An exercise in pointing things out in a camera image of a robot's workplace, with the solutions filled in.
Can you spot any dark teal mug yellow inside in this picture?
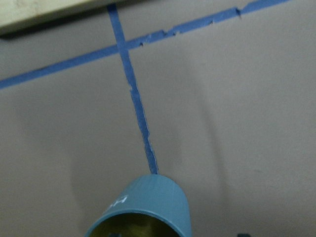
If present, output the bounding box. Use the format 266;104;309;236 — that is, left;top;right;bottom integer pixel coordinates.
86;174;192;237

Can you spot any bamboo cutting board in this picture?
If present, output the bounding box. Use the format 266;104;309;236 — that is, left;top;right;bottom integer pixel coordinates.
0;0;139;37

